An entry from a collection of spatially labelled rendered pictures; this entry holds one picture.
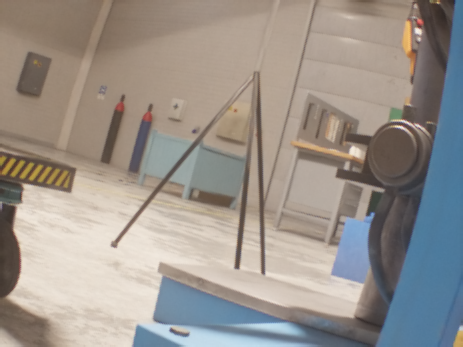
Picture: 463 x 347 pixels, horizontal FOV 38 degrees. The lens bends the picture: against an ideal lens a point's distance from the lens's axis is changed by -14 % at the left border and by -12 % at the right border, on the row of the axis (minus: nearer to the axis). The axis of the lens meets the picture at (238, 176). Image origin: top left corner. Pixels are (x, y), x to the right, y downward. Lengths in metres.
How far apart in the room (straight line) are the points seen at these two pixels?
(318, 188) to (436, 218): 7.09
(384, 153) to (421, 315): 0.58
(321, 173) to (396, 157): 6.55
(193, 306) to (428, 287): 1.18
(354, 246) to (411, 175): 3.11
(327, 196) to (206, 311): 5.96
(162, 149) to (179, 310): 7.99
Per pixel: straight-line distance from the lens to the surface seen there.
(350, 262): 4.23
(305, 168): 7.77
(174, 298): 1.75
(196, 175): 9.45
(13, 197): 1.40
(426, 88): 1.61
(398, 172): 1.12
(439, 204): 0.58
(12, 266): 1.38
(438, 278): 0.58
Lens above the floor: 0.38
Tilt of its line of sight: level
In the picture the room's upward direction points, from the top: 15 degrees clockwise
